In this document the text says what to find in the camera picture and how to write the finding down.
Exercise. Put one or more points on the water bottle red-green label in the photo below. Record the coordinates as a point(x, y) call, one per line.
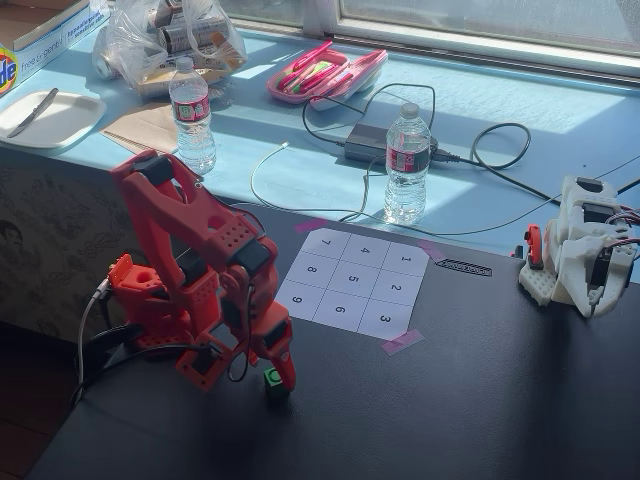
point(407, 170)

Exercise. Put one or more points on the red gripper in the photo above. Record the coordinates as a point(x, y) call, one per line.
point(276, 334)

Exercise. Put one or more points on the plastic knife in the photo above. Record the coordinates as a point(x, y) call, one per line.
point(32, 114)

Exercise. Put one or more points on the red robot arm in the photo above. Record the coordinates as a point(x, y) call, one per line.
point(160, 210)

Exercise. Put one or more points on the green cube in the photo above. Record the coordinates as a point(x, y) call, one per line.
point(273, 382)

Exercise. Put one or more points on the black power adapter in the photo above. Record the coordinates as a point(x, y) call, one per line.
point(365, 140)

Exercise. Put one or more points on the Tide cardboard box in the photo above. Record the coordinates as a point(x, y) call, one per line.
point(45, 30)

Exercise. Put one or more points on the yellow printed package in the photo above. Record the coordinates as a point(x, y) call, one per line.
point(155, 80)

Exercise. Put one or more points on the numbered grid paper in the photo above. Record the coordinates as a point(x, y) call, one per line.
point(355, 280)

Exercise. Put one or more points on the water bottle with red label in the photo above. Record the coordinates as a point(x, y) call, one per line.
point(192, 120)

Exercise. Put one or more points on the red camera mount frame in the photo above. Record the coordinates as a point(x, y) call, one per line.
point(192, 372)

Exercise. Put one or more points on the white foam plate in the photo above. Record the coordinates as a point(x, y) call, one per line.
point(55, 120)

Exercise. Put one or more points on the clear plastic bag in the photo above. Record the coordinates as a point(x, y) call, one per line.
point(130, 50)

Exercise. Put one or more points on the window frame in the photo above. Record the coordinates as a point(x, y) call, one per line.
point(480, 50)

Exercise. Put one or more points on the pink pen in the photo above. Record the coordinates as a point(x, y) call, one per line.
point(312, 55)

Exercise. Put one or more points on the brown paper napkin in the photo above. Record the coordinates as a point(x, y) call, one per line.
point(145, 127)

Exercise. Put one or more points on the pink pencil case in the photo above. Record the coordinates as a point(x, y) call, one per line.
point(350, 77)

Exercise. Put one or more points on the red table clamp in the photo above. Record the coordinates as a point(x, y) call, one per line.
point(534, 247)

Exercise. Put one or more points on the pink tape strip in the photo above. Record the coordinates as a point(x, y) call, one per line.
point(430, 248)
point(402, 342)
point(310, 225)

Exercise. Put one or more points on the brown printed can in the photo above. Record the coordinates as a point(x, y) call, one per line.
point(185, 37)
point(167, 10)

